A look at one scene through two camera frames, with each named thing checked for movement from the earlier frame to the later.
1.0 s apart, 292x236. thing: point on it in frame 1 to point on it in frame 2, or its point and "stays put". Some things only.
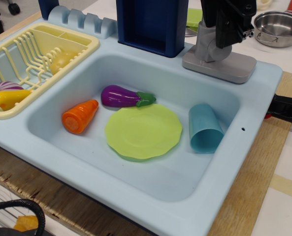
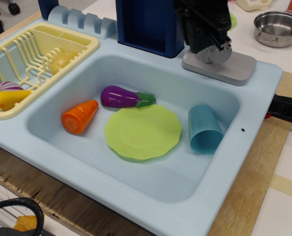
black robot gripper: x=229 y=17 to x=204 y=23
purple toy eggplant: x=114 y=96 stays put
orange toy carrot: x=76 y=119 stays put
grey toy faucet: x=221 y=62 stays put
